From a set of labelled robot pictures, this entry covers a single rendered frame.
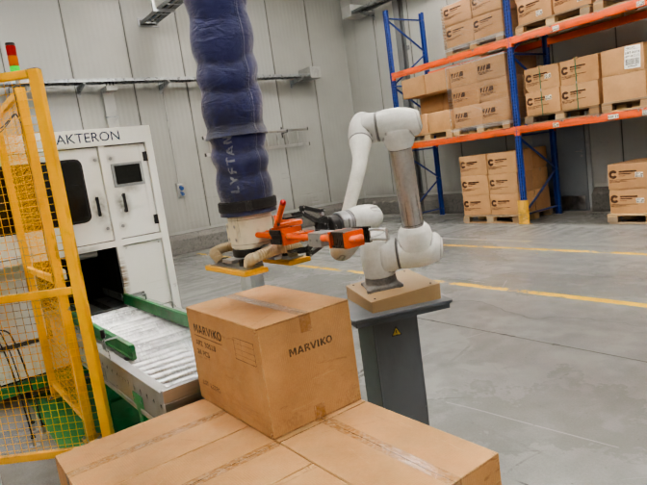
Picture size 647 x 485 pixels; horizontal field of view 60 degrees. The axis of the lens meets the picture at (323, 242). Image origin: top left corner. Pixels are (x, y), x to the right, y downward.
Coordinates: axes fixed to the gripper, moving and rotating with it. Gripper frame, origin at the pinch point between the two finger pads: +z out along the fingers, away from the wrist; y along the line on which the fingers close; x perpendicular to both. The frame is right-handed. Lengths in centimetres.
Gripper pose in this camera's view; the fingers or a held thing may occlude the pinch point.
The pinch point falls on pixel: (291, 234)
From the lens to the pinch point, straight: 198.1
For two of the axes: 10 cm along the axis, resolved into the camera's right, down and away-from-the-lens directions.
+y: 1.4, 9.8, 1.4
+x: -5.8, -0.3, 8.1
